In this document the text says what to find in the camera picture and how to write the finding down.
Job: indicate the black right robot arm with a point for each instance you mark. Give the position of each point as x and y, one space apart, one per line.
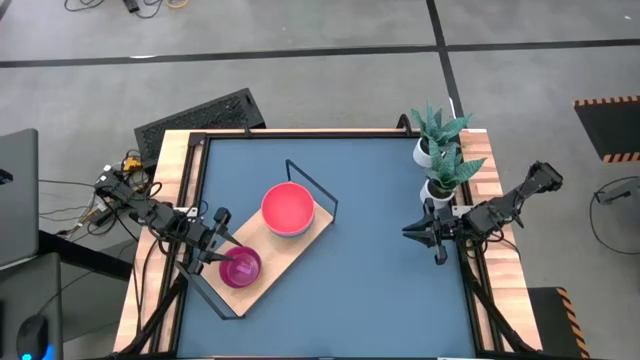
505 207

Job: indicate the small purple translucent bowl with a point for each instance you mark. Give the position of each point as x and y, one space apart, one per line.
240 267

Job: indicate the black diagonal frame strut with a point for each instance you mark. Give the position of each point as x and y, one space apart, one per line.
160 310
492 310

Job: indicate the black power adapter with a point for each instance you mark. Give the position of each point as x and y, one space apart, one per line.
131 5

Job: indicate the grey laptop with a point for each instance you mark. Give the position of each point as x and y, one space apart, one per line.
17 200

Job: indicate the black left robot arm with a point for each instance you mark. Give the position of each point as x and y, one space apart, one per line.
150 215

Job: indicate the large red plastic bowl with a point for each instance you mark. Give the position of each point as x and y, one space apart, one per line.
287 207

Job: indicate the grey metal stand foot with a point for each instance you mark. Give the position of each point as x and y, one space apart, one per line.
617 192

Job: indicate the black computer mouse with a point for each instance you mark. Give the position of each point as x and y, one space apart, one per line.
32 335

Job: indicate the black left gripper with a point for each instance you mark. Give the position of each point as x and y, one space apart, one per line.
210 237

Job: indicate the light blue plastic bowl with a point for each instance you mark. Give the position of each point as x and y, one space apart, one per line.
292 235

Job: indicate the black perforated metal panel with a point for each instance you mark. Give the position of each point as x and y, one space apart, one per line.
200 122

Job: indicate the wooden tray board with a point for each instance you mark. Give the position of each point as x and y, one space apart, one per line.
280 260

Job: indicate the black table edge frame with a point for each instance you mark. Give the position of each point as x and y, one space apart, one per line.
191 150

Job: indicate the black mat orange striped edge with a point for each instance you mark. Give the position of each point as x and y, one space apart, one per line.
610 130
547 320

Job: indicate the yellow connector plug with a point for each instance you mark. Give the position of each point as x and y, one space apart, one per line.
132 164

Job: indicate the black power strip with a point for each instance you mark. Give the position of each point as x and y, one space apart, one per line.
102 218

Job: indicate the dark grey mouse pad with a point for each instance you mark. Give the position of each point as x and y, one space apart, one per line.
30 285

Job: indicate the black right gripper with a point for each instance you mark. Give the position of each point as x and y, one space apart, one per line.
447 226

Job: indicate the potted plant in white pot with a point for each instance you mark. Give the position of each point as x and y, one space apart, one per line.
437 130
452 170

